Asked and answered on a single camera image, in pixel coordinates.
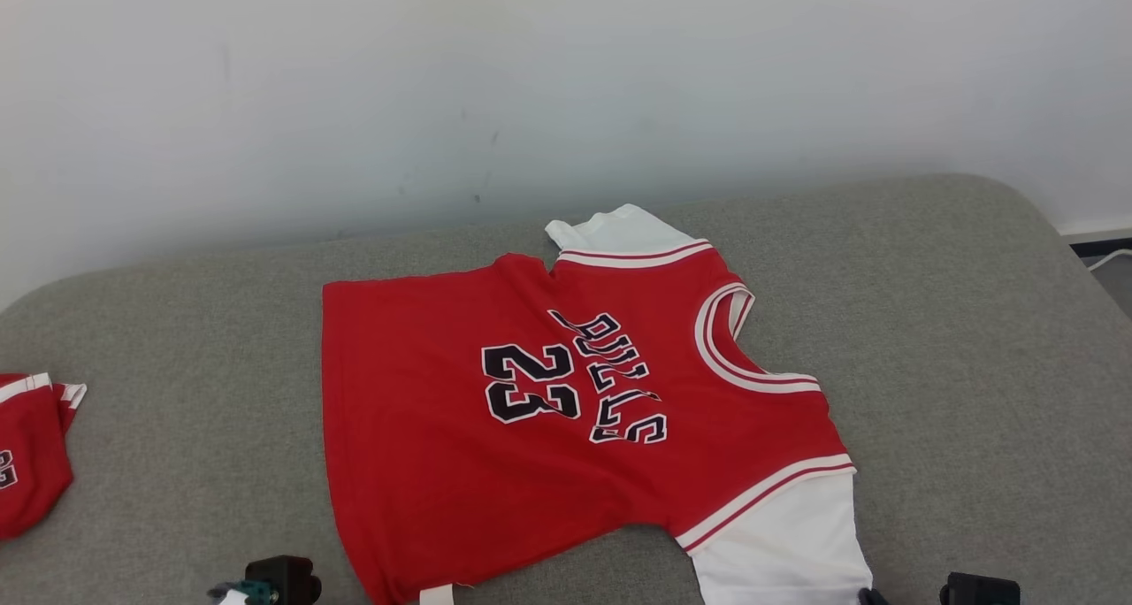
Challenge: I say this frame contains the red white-striped Bulls shorts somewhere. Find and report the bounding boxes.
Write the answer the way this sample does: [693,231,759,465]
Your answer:
[0,371,88,542]

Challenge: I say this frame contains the red Bulls 23 jersey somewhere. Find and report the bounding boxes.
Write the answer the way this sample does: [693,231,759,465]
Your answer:
[321,203,875,605]

